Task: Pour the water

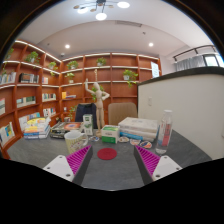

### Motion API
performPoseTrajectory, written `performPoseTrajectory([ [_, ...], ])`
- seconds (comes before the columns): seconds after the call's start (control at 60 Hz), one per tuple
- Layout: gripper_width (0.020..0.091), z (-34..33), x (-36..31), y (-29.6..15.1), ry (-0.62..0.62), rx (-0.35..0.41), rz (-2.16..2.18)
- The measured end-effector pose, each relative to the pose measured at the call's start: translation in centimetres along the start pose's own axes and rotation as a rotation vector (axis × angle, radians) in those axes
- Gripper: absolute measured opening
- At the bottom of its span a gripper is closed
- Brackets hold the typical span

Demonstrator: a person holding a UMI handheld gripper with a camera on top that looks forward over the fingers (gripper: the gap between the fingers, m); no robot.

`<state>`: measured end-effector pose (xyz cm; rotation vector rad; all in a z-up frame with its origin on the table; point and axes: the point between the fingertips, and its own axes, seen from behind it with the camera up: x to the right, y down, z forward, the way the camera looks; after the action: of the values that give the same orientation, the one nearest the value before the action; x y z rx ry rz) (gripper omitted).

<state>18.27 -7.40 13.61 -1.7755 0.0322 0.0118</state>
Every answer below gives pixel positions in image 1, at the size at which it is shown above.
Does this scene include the wooden artist mannequin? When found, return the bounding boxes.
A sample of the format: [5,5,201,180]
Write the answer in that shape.
[84,68,111,138]

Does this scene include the blue-edged book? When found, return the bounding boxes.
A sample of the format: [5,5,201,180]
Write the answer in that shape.
[119,132,156,143]

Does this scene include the stack of colourful books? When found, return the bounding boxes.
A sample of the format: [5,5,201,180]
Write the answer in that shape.
[22,116,52,140]

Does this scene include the yellow striped white mug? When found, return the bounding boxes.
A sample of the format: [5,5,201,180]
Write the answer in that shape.
[63,129,89,155]

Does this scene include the wooden shelf unit with books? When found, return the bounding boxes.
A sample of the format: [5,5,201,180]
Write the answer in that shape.
[0,39,163,158]

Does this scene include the white partition with dark top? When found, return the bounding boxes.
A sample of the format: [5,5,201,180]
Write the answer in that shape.
[137,65,224,160]

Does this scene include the grey curtain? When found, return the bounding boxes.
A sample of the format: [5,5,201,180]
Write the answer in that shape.
[174,54,206,72]

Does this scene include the chair with dark jacket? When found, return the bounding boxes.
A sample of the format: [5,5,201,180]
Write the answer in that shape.
[74,102,98,130]

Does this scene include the branched ceiling lamp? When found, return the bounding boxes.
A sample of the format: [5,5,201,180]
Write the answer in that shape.
[73,0,131,22]

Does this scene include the green and white box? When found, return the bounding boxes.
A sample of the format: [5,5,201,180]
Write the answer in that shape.
[100,124,121,145]

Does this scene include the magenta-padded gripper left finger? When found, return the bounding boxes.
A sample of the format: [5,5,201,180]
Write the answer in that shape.
[43,144,94,186]

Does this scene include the dark curtain rail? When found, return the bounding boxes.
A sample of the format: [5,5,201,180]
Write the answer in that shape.
[172,44,218,62]

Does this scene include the tall green and white carton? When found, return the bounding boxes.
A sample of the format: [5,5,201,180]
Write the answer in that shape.
[82,113,94,136]

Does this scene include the stack of dark books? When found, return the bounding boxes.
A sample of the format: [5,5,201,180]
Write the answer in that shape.
[49,121,84,140]

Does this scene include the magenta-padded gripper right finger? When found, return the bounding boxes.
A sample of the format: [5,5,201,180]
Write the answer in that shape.
[133,144,183,186]

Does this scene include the tan upholstered chair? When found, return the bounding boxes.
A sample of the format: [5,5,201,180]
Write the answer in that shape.
[107,101,139,127]

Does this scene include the clear bottle with red label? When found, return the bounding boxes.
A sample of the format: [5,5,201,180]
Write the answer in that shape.
[155,109,174,156]

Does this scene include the flat round red coaster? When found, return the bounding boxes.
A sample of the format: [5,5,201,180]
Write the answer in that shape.
[96,147,118,161]

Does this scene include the ceiling air vent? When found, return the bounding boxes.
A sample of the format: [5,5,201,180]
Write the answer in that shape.
[114,19,144,28]

